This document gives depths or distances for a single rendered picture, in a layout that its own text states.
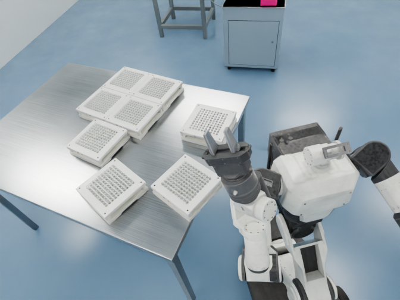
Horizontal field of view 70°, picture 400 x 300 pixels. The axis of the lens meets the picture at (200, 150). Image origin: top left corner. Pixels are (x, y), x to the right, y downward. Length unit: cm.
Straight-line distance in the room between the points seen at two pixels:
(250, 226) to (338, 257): 148
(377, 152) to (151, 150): 107
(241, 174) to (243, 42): 278
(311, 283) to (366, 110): 218
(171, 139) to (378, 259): 161
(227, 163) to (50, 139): 143
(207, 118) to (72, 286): 153
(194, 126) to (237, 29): 191
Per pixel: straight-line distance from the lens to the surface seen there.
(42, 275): 255
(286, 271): 175
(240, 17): 328
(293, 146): 111
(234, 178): 71
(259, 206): 77
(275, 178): 102
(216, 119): 161
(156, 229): 134
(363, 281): 230
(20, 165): 191
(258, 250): 88
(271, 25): 328
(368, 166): 115
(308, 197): 103
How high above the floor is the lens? 206
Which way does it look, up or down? 49 degrees down
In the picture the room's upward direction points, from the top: 9 degrees counter-clockwise
